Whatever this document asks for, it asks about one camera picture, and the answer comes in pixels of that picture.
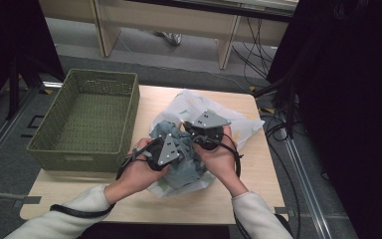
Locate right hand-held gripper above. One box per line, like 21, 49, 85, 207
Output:
182, 109, 233, 151

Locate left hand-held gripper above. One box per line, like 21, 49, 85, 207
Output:
144, 132, 182, 172

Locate light blue denim garment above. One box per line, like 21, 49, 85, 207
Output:
148, 119, 211, 190

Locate white leaf-print laundry bag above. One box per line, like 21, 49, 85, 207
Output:
146, 89, 266, 199

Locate green woven basket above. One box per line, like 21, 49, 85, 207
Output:
26, 68, 141, 173

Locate person's right hand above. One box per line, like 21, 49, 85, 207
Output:
193, 124, 244, 191

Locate person's left hand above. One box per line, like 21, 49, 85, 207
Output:
113, 136, 172, 197

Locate light wooden desk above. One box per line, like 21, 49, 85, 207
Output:
38, 0, 300, 71

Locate black curtain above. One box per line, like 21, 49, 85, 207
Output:
0, 0, 66, 118
266, 0, 382, 239

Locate grey tape strip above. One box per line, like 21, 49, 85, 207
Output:
12, 195, 43, 209

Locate black metal stand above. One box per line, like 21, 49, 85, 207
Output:
5, 54, 22, 121

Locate right hand-held gripper cable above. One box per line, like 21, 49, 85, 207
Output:
194, 131, 292, 239

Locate hand-held gripper cable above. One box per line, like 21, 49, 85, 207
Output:
194, 131, 292, 239
49, 138, 164, 219

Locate black floor cables beside table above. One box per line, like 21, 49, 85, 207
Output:
257, 79, 303, 235

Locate black floor cables under desk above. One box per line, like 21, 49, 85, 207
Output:
231, 16, 280, 83

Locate left hand-held gripper cable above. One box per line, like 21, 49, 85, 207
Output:
49, 138, 164, 219

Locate metal floor rail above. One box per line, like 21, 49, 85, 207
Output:
0, 87, 43, 178
282, 133, 333, 239

